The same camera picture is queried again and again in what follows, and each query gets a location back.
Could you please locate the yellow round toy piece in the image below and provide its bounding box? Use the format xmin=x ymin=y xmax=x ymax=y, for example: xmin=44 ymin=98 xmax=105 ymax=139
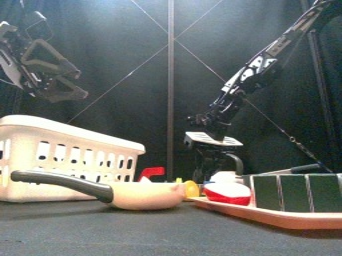
xmin=182 ymin=179 xmax=202 ymax=199

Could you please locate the red and white container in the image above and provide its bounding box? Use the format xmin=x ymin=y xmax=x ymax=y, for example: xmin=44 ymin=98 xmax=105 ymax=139
xmin=202 ymin=181 xmax=253 ymax=207

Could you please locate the red plastic toy piece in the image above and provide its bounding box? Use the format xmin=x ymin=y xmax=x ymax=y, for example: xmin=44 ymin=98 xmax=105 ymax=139
xmin=137 ymin=166 xmax=167 ymax=183

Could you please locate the dark green block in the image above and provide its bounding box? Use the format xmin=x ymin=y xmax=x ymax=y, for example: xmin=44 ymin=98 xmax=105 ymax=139
xmin=251 ymin=175 xmax=282 ymax=212
xmin=280 ymin=174 xmax=310 ymax=213

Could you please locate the white plastic laundry basket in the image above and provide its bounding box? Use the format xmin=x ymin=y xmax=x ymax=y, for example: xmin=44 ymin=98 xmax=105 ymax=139
xmin=0 ymin=114 xmax=147 ymax=204

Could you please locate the light wooden tray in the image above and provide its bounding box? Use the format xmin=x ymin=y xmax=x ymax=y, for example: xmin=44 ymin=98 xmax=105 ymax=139
xmin=186 ymin=195 xmax=342 ymax=231

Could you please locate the right wrist camera white plate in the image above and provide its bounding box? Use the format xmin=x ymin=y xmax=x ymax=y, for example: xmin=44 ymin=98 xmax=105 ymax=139
xmin=183 ymin=130 xmax=245 ymax=150

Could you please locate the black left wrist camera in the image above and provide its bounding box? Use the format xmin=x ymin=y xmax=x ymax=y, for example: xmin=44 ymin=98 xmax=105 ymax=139
xmin=20 ymin=10 xmax=55 ymax=42

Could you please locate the thin diagonal frame wire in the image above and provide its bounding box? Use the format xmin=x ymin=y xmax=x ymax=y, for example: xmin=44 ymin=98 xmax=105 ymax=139
xmin=66 ymin=0 xmax=226 ymax=125

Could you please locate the cream toy pan black handle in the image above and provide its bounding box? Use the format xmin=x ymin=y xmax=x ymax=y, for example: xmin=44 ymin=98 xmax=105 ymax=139
xmin=10 ymin=169 xmax=189 ymax=212

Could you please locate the grey vertical frame pole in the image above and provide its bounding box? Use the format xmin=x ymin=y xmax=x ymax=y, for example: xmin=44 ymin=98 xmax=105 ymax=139
xmin=166 ymin=0 xmax=177 ymax=183

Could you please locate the toy knife black handle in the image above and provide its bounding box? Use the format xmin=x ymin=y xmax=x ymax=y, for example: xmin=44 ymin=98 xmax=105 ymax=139
xmin=261 ymin=162 xmax=324 ymax=176

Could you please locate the dark side frame post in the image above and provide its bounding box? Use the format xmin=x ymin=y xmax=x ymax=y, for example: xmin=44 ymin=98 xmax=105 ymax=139
xmin=298 ymin=0 xmax=338 ymax=168

